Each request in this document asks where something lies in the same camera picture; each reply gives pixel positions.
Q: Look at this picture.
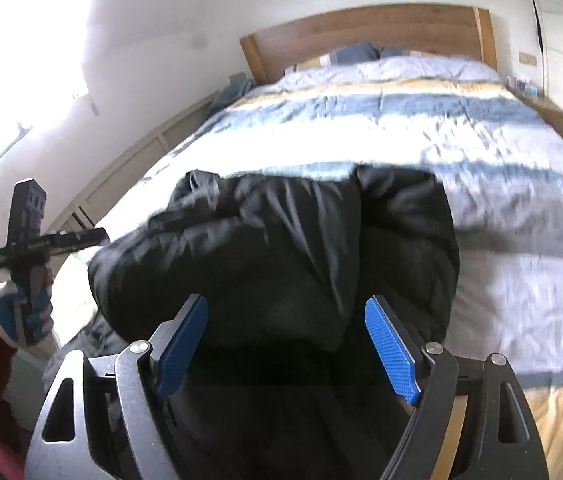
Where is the person's left hand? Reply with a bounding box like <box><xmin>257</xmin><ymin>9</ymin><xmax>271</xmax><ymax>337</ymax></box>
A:
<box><xmin>0</xmin><ymin>266</ymin><xmax>55</xmax><ymax>349</ymax></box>

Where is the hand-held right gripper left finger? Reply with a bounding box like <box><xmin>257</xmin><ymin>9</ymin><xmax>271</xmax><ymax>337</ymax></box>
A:
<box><xmin>26</xmin><ymin>293</ymin><xmax>209</xmax><ymax>480</ymax></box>

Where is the blue pillow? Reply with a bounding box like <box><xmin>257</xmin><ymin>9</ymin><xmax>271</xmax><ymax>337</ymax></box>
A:
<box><xmin>330</xmin><ymin>43</ymin><xmax>415</xmax><ymax>63</ymax></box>

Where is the wooden headboard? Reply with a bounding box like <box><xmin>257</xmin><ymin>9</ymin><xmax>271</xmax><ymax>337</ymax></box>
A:
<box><xmin>240</xmin><ymin>6</ymin><xmax>499</xmax><ymax>86</ymax></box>

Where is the dark blue cloth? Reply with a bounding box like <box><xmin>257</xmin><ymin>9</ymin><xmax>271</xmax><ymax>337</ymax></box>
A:
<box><xmin>209</xmin><ymin>80</ymin><xmax>254</xmax><ymax>113</ymax></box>

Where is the bright window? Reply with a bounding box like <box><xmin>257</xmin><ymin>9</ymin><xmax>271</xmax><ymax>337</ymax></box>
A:
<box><xmin>0</xmin><ymin>0</ymin><xmax>98</xmax><ymax>191</ymax></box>

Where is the low beige wall cabinet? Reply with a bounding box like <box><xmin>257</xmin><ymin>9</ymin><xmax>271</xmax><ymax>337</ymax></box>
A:
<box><xmin>46</xmin><ymin>95</ymin><xmax>213</xmax><ymax>241</ymax></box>

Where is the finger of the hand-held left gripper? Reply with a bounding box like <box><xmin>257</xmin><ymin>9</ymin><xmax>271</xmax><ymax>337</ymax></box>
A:
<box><xmin>42</xmin><ymin>227</ymin><xmax>110</xmax><ymax>259</ymax></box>

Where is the striped duvet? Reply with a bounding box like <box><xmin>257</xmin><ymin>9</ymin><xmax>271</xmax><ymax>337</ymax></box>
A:
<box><xmin>54</xmin><ymin>55</ymin><xmax>563</xmax><ymax>480</ymax></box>

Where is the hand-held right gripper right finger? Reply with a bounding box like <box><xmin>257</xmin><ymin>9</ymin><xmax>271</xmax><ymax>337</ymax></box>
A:
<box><xmin>364</xmin><ymin>295</ymin><xmax>550</xmax><ymax>480</ymax></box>

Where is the black puffer jacket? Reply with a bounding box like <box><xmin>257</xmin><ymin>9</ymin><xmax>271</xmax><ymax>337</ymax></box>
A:
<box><xmin>86</xmin><ymin>165</ymin><xmax>462</xmax><ymax>480</ymax></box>

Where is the wooden nightstand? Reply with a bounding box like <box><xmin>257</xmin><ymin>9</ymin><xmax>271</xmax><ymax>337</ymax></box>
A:
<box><xmin>509</xmin><ymin>89</ymin><xmax>563</xmax><ymax>139</ymax></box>

